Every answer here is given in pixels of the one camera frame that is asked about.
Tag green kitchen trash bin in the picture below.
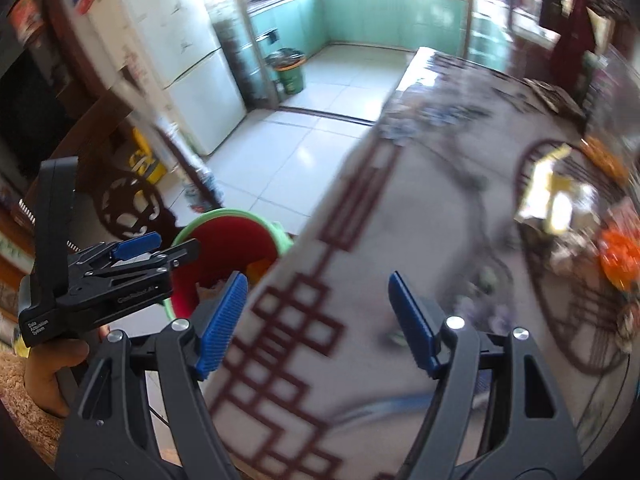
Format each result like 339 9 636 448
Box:
266 48 307 96

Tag orange snack wrapper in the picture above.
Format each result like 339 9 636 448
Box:
599 229 639 292

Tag white refrigerator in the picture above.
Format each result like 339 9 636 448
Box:
74 0 246 156

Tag red bin with green rim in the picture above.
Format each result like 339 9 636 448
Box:
164 208 294 320

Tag teal kitchen cabinets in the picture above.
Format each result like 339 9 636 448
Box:
250 0 468 56

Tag person's left hand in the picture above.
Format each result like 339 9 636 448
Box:
24 339 90 418

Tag clear bag of orange snacks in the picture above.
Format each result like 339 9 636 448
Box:
582 46 639 185

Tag dark carved wooden chair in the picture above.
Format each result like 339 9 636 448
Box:
52 90 182 247

